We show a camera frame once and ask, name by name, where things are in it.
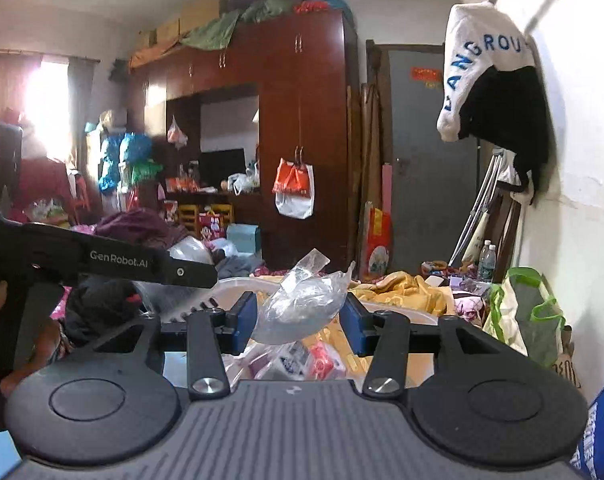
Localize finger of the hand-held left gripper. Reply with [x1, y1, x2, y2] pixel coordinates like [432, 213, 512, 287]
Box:
[79, 239, 219, 289]

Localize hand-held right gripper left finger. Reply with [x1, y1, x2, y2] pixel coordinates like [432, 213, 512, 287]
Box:
[84, 291, 259, 401]

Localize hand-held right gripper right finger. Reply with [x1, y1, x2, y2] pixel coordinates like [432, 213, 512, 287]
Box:
[344, 291, 527, 400]

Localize white plastic laundry basket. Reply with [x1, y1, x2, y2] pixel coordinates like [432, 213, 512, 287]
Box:
[132, 275, 440, 391]

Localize clear plastic bag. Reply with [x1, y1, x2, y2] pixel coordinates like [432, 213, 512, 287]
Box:
[252, 248, 357, 346]

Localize pile of dark clothes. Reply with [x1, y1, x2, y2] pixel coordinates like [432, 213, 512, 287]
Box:
[93, 209, 191, 252]

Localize yellow blanket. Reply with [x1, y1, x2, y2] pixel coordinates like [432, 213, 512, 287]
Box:
[351, 270, 456, 317]

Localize white and pink tissue pack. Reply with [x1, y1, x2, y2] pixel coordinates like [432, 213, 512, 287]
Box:
[252, 340, 347, 382]

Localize black cloth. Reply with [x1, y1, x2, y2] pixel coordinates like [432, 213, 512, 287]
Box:
[63, 276, 144, 347]

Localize red printed sack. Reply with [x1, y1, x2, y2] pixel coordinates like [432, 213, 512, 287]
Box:
[363, 201, 393, 282]

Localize light blue box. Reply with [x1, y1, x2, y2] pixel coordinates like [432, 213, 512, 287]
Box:
[226, 223, 261, 254]

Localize blue and green bags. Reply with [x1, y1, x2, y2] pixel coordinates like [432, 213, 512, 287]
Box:
[98, 131, 163, 194]

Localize black television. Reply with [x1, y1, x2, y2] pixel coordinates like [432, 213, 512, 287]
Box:
[198, 148, 247, 192]

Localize white plastic bags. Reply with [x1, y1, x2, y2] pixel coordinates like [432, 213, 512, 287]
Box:
[228, 159, 261, 197]

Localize pink hanging plastic bag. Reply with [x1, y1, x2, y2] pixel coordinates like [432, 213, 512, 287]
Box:
[166, 114, 189, 151]

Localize orange and white plastic bag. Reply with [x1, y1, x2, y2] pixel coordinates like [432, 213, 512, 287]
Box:
[272, 156, 316, 220]

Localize brown curtain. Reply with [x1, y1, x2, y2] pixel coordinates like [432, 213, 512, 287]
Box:
[66, 57, 103, 181]

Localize wooden boards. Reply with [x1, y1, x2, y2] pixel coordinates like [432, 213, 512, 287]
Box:
[346, 39, 389, 263]

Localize metal crutches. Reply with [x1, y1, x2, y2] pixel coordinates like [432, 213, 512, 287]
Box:
[448, 146, 506, 267]

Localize green and white bag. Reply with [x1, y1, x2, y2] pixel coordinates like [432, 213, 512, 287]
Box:
[483, 266, 568, 370]

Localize grey door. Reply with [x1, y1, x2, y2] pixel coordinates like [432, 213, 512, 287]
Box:
[386, 47, 482, 273]

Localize brown wooden wardrobe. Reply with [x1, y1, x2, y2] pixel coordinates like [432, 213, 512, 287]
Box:
[128, 9, 359, 272]

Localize green cloth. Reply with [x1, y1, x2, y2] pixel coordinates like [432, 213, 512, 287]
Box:
[181, 0, 296, 52]

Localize cardboard boxes on wardrobe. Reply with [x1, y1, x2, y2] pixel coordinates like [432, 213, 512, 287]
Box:
[132, 0, 221, 56]

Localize black hanging garment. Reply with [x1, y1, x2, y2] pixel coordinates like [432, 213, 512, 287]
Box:
[456, 65, 551, 207]

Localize blue fabric bag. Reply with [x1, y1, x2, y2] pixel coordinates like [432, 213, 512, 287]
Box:
[570, 384, 604, 480]

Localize white sweatshirt with blue letters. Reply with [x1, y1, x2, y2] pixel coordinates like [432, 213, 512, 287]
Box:
[436, 2, 538, 143]

